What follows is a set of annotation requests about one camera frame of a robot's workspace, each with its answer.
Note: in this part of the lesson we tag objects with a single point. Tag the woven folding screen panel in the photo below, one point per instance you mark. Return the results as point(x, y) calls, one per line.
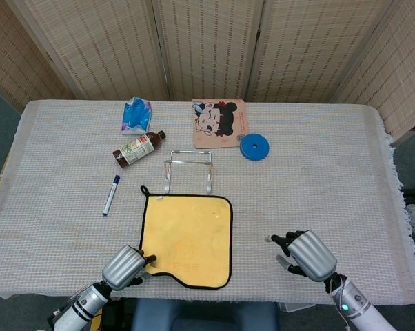
point(400, 76)
point(211, 45)
point(314, 45)
point(100, 45)
point(14, 62)

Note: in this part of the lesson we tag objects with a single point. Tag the brown tea bottle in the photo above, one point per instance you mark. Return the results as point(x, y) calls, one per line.
point(135, 149)

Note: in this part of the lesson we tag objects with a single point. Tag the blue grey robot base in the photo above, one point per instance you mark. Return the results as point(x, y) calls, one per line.
point(200, 315)

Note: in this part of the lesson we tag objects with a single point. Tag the blue tissue pack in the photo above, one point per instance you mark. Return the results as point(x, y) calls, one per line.
point(135, 115)

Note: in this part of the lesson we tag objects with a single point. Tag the yellow cloth black back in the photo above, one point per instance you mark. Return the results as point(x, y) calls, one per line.
point(187, 224)

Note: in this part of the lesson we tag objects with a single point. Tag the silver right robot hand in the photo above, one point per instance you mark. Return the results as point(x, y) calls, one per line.
point(311, 255)

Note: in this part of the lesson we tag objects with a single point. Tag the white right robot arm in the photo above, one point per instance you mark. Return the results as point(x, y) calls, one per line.
point(355, 307)

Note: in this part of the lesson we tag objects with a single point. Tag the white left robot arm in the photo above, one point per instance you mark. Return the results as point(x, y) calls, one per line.
point(83, 307)

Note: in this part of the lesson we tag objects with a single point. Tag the blue round disc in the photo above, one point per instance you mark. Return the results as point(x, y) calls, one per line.
point(259, 153)

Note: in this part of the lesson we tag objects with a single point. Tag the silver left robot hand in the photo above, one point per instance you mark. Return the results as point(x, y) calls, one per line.
point(123, 267)

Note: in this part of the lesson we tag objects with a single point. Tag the blue white marker pen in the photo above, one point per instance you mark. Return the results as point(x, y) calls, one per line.
point(111, 196)

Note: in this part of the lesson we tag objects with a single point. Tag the woven fringed tablecloth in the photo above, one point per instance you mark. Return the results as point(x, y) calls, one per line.
point(314, 193)

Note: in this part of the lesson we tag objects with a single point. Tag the cartoon girl mouse pad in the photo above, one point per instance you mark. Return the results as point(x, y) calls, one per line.
point(211, 120)

